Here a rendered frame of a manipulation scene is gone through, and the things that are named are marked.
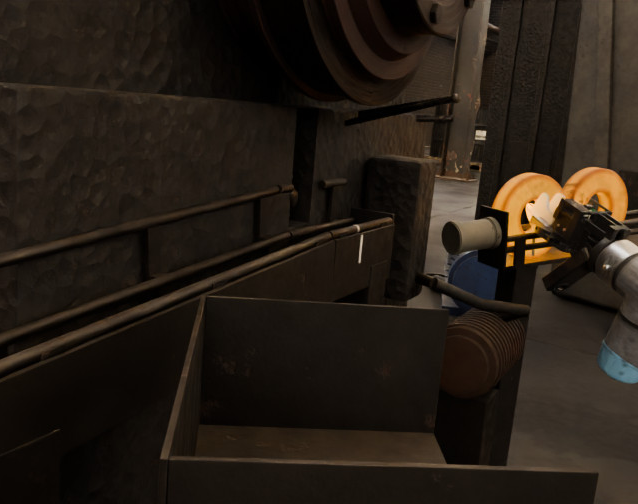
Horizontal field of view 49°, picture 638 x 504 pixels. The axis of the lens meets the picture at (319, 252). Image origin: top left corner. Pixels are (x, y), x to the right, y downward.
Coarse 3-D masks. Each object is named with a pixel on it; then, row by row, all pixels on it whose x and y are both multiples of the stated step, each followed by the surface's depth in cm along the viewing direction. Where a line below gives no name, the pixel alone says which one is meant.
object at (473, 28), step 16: (480, 0) 917; (464, 16) 930; (480, 16) 920; (464, 32) 933; (480, 32) 911; (464, 48) 936; (480, 48) 922; (464, 64) 939; (480, 64) 933; (464, 80) 942; (480, 80) 945; (464, 96) 945; (448, 112) 946; (464, 112) 948; (448, 128) 957; (464, 128) 951; (448, 144) 965; (464, 144) 954; (448, 160) 968; (464, 160) 947; (448, 176) 971; (464, 176) 958
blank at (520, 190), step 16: (528, 176) 127; (544, 176) 128; (512, 192) 125; (528, 192) 127; (544, 192) 129; (560, 192) 130; (496, 208) 127; (512, 208) 126; (512, 224) 127; (528, 240) 129; (544, 240) 131; (528, 256) 130
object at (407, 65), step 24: (336, 0) 79; (360, 0) 81; (336, 24) 81; (360, 24) 84; (384, 24) 86; (360, 48) 86; (384, 48) 88; (408, 48) 93; (360, 72) 90; (384, 72) 93
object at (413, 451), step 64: (256, 320) 57; (320, 320) 57; (384, 320) 58; (192, 384) 45; (256, 384) 58; (320, 384) 59; (384, 384) 59; (192, 448) 50; (256, 448) 56; (320, 448) 57; (384, 448) 58
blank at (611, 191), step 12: (588, 168) 135; (600, 168) 134; (576, 180) 133; (588, 180) 133; (600, 180) 134; (612, 180) 135; (564, 192) 134; (576, 192) 132; (588, 192) 133; (600, 192) 135; (612, 192) 136; (624, 192) 137; (612, 204) 137; (624, 204) 138; (612, 216) 137; (624, 216) 139
